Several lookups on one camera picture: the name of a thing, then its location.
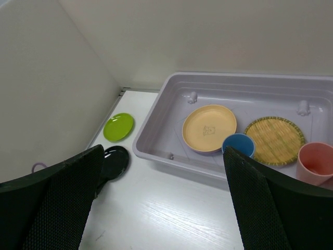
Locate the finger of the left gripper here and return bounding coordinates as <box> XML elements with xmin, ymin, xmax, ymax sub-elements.
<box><xmin>94</xmin><ymin>179</ymin><xmax>108</xmax><ymax>199</ymax></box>

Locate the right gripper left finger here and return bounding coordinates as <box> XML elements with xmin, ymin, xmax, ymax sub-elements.
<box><xmin>1</xmin><ymin>145</ymin><xmax>104</xmax><ymax>249</ymax></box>

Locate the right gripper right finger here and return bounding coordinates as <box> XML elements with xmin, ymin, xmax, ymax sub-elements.
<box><xmin>223</xmin><ymin>146</ymin><xmax>332</xmax><ymax>249</ymax></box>

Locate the black glossy plate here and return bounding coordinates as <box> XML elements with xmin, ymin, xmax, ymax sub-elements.
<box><xmin>100</xmin><ymin>145</ymin><xmax>130</xmax><ymax>182</ymax></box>

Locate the lime green plate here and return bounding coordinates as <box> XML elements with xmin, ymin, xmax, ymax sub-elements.
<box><xmin>103</xmin><ymin>112</ymin><xmax>134</xmax><ymax>142</ymax></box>

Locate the salmon pink plastic cup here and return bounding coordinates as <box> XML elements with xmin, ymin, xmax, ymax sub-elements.
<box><xmin>296</xmin><ymin>142</ymin><xmax>332</xmax><ymax>186</ymax></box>

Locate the woven bamboo plate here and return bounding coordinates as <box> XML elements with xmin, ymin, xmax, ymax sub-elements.
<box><xmin>244</xmin><ymin>116</ymin><xmax>306</xmax><ymax>166</ymax></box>

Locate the blue plastic cup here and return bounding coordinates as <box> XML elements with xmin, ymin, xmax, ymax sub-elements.
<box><xmin>222</xmin><ymin>133</ymin><xmax>255</xmax><ymax>158</ymax></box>

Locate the cream yellow plastic plate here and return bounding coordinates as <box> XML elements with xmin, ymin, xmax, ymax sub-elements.
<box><xmin>182</xmin><ymin>105</ymin><xmax>237</xmax><ymax>151</ymax></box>

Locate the lavender plastic bin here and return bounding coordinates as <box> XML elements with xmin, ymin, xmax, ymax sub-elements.
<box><xmin>133</xmin><ymin>72</ymin><xmax>332</xmax><ymax>186</ymax></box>

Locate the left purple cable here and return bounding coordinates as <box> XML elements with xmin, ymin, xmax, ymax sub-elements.
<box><xmin>31</xmin><ymin>162</ymin><xmax>47</xmax><ymax>174</ymax></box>

